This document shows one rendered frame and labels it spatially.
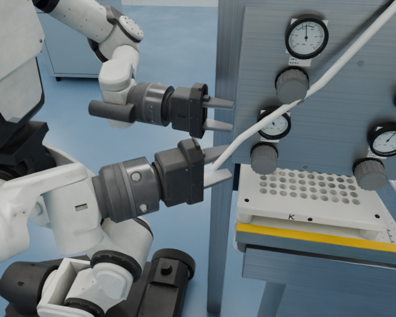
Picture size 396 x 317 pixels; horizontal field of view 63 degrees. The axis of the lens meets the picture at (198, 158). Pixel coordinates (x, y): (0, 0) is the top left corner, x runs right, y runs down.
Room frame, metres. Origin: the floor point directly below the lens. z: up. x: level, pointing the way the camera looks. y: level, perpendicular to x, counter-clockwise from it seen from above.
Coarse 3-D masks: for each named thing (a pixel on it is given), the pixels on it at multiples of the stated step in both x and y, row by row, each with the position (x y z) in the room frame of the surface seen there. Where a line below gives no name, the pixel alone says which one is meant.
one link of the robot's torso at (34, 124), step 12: (24, 132) 0.57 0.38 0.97; (36, 132) 0.59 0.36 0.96; (12, 144) 0.54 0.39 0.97; (24, 144) 0.54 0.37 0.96; (36, 144) 0.57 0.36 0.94; (0, 156) 0.51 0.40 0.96; (12, 156) 0.50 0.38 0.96; (24, 156) 0.53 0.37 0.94; (36, 156) 0.56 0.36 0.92; (48, 156) 0.60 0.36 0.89; (36, 168) 0.55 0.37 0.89; (48, 168) 0.58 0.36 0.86
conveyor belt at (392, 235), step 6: (384, 210) 0.42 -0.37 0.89; (390, 216) 0.40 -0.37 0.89; (390, 222) 0.39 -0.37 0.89; (390, 228) 0.38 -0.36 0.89; (234, 234) 0.38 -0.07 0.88; (378, 234) 0.36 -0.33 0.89; (384, 234) 0.36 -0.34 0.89; (390, 234) 0.36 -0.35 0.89; (234, 240) 0.36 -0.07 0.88; (378, 240) 0.35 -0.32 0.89; (384, 240) 0.35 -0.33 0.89; (390, 240) 0.35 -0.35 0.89; (234, 246) 0.36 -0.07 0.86
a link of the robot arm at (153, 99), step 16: (144, 96) 0.58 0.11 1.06; (160, 96) 0.57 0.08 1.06; (176, 96) 0.57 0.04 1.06; (192, 96) 0.55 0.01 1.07; (144, 112) 0.57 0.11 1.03; (160, 112) 0.56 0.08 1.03; (176, 112) 0.56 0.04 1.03; (192, 112) 0.55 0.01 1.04; (176, 128) 0.57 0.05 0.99; (192, 128) 0.55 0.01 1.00
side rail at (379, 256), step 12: (240, 240) 0.34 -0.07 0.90; (252, 240) 0.34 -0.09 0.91; (264, 240) 0.34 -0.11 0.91; (276, 240) 0.33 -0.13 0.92; (288, 240) 0.33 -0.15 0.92; (300, 240) 0.33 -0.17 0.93; (312, 252) 0.32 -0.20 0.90; (324, 252) 0.32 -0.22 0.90; (336, 252) 0.31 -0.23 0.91; (348, 252) 0.31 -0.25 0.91; (360, 252) 0.31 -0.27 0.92; (372, 252) 0.31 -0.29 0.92; (384, 252) 0.30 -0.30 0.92
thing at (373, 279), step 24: (264, 264) 0.33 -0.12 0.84; (288, 264) 0.33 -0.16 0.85; (312, 264) 0.32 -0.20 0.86; (336, 264) 0.31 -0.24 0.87; (360, 264) 0.31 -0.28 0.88; (384, 264) 0.31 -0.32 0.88; (312, 288) 0.32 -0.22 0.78; (336, 288) 0.31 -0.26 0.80; (360, 288) 0.30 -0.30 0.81; (384, 288) 0.30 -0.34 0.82
